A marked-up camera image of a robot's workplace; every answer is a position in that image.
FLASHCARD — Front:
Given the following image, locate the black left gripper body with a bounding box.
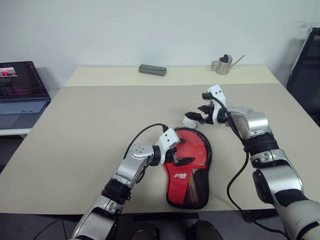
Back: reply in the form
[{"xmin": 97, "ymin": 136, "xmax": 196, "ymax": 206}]
[{"xmin": 165, "ymin": 143, "xmax": 181, "ymax": 165}]

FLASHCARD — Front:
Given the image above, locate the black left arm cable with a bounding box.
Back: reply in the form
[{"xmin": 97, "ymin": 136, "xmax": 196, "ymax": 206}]
[{"xmin": 124, "ymin": 123, "xmax": 169, "ymax": 161}]

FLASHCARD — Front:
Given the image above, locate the silver metal watering can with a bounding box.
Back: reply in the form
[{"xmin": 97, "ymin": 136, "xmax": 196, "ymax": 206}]
[{"xmin": 209, "ymin": 53, "xmax": 246, "ymax": 75}]

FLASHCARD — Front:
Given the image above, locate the black chair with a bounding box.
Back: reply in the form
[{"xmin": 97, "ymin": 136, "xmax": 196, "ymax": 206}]
[{"xmin": 286, "ymin": 26, "xmax": 320, "ymax": 120}]

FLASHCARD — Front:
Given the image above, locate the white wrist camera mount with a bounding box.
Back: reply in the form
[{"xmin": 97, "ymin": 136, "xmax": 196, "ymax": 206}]
[
  {"xmin": 156, "ymin": 127, "xmax": 181, "ymax": 165},
  {"xmin": 207, "ymin": 84, "xmax": 227, "ymax": 125}
]

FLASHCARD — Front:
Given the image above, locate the white side desk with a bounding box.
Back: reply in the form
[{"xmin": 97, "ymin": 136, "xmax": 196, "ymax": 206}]
[{"xmin": 0, "ymin": 127, "xmax": 32, "ymax": 137}]

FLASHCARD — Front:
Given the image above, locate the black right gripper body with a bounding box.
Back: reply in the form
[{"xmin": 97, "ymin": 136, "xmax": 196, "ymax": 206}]
[{"xmin": 201, "ymin": 92, "xmax": 216, "ymax": 125}]

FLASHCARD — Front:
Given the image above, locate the grey oblong case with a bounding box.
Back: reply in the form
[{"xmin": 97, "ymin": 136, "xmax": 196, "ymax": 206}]
[{"xmin": 138, "ymin": 63, "xmax": 168, "ymax": 77}]

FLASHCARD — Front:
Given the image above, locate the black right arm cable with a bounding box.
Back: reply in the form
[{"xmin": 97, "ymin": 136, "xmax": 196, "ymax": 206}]
[{"xmin": 211, "ymin": 96, "xmax": 288, "ymax": 238}]

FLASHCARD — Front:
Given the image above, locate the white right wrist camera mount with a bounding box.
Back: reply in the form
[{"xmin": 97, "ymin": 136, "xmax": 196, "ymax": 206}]
[{"xmin": 207, "ymin": 84, "xmax": 227, "ymax": 125}]

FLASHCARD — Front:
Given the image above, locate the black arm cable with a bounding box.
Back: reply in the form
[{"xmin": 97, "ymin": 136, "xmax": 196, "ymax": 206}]
[
  {"xmin": 211, "ymin": 96, "xmax": 288, "ymax": 238},
  {"xmin": 124, "ymin": 123, "xmax": 169, "ymax": 161}
]

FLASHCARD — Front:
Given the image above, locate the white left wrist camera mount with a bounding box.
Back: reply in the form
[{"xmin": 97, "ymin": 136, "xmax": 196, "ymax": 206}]
[{"xmin": 156, "ymin": 127, "xmax": 181, "ymax": 165}]

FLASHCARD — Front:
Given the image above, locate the white table tennis ball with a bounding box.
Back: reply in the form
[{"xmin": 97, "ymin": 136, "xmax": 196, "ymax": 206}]
[{"xmin": 182, "ymin": 117, "xmax": 200, "ymax": 130}]

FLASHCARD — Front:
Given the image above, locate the red black paddle case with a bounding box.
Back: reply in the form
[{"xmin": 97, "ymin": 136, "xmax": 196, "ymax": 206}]
[{"xmin": 163, "ymin": 126, "xmax": 213, "ymax": 209}]

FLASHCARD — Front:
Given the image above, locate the open laptop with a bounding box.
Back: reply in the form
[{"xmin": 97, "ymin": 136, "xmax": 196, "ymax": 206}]
[{"xmin": 0, "ymin": 61, "xmax": 53, "ymax": 130}]

